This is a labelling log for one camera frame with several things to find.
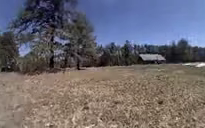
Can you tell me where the smaller pine tree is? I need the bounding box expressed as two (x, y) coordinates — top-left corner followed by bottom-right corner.
(63, 13), (100, 71)

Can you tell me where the dry brown grass field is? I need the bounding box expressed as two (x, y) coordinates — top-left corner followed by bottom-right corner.
(0, 63), (205, 128)

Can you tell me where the wooden barn with grey roof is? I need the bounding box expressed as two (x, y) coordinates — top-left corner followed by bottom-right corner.
(137, 53), (167, 65)

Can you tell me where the tall pine tree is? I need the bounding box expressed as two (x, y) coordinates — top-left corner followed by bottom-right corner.
(9, 0), (80, 71)

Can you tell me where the wood of dark trees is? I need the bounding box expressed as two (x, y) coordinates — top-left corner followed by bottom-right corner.
(0, 27), (205, 74)

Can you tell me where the pale snow patch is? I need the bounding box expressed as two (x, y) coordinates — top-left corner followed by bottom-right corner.
(183, 61), (205, 69)

